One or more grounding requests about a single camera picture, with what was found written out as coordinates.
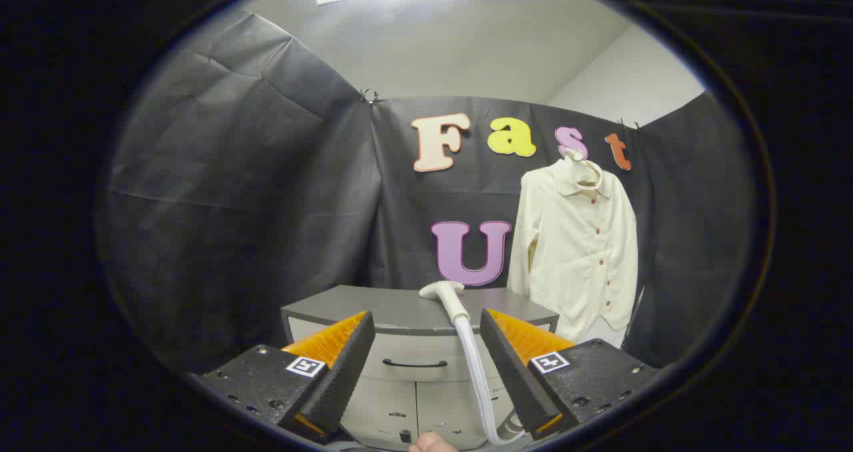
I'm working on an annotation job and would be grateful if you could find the cream button shirt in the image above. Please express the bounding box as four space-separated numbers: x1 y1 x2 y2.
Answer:
506 159 639 343

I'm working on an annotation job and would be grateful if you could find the white garment steamer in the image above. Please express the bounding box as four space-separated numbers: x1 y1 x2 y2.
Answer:
419 281 527 447

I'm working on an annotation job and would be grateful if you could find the black backdrop cloth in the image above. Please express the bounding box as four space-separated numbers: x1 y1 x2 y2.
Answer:
97 9 757 373

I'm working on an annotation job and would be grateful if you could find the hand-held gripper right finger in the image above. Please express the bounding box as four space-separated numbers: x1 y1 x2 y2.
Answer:
480 309 660 441

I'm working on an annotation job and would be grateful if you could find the grey cabinet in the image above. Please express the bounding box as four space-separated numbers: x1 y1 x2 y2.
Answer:
281 284 559 451

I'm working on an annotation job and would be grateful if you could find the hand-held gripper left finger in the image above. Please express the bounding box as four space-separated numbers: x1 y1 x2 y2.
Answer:
189 310 376 443

